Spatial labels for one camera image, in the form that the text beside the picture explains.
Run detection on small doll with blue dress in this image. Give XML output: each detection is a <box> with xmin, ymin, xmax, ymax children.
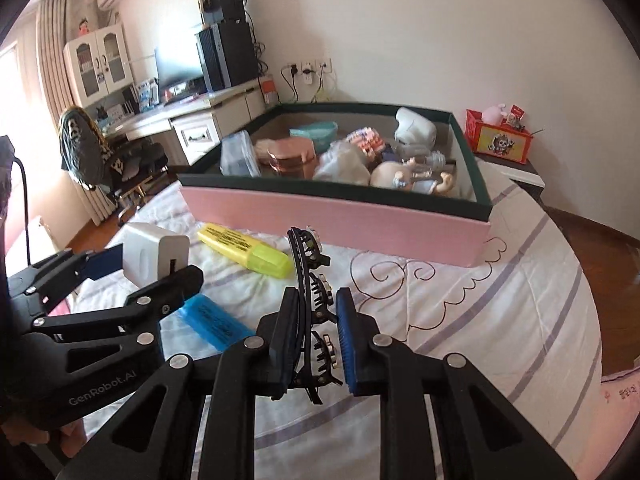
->
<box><xmin>370</xmin><ymin>155</ymin><xmax>458</xmax><ymax>196</ymax></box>

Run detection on white desk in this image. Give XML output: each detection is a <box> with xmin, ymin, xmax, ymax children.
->
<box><xmin>100</xmin><ymin>80</ymin><xmax>268</xmax><ymax>171</ymax></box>

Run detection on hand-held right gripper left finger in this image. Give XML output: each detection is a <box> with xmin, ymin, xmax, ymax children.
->
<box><xmin>55</xmin><ymin>286</ymin><xmax>306</xmax><ymax>480</ymax></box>

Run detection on white charger block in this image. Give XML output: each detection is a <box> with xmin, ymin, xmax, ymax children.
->
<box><xmin>121</xmin><ymin>222</ymin><xmax>191</xmax><ymax>286</ymax></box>

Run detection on white desk drawer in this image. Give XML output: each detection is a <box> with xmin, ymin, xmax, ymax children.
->
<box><xmin>175</xmin><ymin>119</ymin><xmax>221</xmax><ymax>153</ymax></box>

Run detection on pink storage box green rim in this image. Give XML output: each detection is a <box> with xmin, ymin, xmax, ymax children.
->
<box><xmin>176</xmin><ymin>101</ymin><xmax>493</xmax><ymax>268</ymax></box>

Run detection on clear plastic case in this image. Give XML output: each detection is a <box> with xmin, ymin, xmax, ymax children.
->
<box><xmin>220</xmin><ymin>131</ymin><xmax>262</xmax><ymax>177</ymax></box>

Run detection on beige curtain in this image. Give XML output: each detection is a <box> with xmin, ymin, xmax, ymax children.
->
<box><xmin>35</xmin><ymin>0</ymin><xmax>118</xmax><ymax>226</ymax></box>

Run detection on white striped bed sheet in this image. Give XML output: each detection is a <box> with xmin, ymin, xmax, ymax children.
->
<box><xmin>75</xmin><ymin>170</ymin><xmax>603</xmax><ymax>480</ymax></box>

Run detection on black computer monitor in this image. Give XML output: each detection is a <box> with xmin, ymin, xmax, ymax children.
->
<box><xmin>155</xmin><ymin>47</ymin><xmax>206</xmax><ymax>91</ymax></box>

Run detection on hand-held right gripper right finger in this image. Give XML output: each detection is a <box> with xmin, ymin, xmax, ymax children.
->
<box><xmin>334</xmin><ymin>286</ymin><xmax>581</xmax><ymax>480</ymax></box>

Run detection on black gemmed hair claw clip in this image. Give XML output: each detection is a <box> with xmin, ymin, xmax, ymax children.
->
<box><xmin>286</xmin><ymin>226</ymin><xmax>346</xmax><ymax>406</ymax></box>

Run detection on white radiator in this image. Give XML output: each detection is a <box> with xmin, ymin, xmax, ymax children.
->
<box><xmin>87</xmin><ymin>187</ymin><xmax>121</xmax><ymax>226</ymax></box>

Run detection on rose gold round tin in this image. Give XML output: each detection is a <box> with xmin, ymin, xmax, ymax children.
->
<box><xmin>255</xmin><ymin>137</ymin><xmax>321</xmax><ymax>178</ymax></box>

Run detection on blue and white box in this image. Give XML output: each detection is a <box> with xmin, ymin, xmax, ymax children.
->
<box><xmin>136</xmin><ymin>80</ymin><xmax>160</xmax><ymax>112</ymax></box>

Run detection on blue highlighter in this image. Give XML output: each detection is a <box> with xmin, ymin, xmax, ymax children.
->
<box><xmin>177</xmin><ymin>294</ymin><xmax>256</xmax><ymax>352</ymax></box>

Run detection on white glass-door cabinet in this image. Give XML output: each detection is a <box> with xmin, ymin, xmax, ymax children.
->
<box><xmin>63</xmin><ymin>22</ymin><xmax>133</xmax><ymax>108</ymax></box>

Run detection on black speaker box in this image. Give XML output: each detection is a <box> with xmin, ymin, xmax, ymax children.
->
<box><xmin>199</xmin><ymin>0</ymin><xmax>247</xmax><ymax>26</ymax></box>

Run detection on pink printed blanket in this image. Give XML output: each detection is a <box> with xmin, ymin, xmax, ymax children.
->
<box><xmin>597</xmin><ymin>367</ymin><xmax>640</xmax><ymax>413</ymax></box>

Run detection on yellow highlighter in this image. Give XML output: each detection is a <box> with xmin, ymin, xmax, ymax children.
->
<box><xmin>196</xmin><ymin>222</ymin><xmax>294</xmax><ymax>278</ymax></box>

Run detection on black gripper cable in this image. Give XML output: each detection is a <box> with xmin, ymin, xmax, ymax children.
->
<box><xmin>0</xmin><ymin>135</ymin><xmax>33</xmax><ymax>266</ymax></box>

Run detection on teal plastic container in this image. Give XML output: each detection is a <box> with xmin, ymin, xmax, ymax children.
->
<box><xmin>289</xmin><ymin>121</ymin><xmax>338</xmax><ymax>148</ymax></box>

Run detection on white plastic bottle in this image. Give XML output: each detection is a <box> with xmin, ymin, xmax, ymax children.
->
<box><xmin>394</xmin><ymin>106</ymin><xmax>438</xmax><ymax>158</ymax></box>

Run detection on pink striped packet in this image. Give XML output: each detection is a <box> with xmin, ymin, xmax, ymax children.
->
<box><xmin>345</xmin><ymin>127</ymin><xmax>386</xmax><ymax>158</ymax></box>

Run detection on crumpled clear plastic bag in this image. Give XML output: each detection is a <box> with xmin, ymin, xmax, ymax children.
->
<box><xmin>314</xmin><ymin>139</ymin><xmax>372</xmax><ymax>182</ymax></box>

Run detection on black office chair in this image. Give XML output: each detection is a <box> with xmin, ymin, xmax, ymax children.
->
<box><xmin>60</xmin><ymin>105</ymin><xmax>173</xmax><ymax>226</ymax></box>

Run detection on black and white low cabinet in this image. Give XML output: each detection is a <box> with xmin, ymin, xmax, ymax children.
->
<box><xmin>472</xmin><ymin>152</ymin><xmax>546</xmax><ymax>206</ymax></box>

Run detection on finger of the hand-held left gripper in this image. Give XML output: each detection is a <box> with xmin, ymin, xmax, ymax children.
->
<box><xmin>35</xmin><ymin>265</ymin><xmax>203</xmax><ymax>346</ymax></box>
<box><xmin>7</xmin><ymin>246</ymin><xmax>123</xmax><ymax>321</ymax></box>

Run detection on grey printed jacket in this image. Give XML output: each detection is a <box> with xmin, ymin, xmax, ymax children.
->
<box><xmin>57</xmin><ymin>106</ymin><xmax>116</xmax><ymax>188</ymax></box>

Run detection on red printed box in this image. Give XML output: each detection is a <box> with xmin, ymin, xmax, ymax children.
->
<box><xmin>465</xmin><ymin>108</ymin><xmax>535</xmax><ymax>164</ymax></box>

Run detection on black computer tower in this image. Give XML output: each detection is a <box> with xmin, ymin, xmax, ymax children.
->
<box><xmin>195</xmin><ymin>21</ymin><xmax>258</xmax><ymax>91</ymax></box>

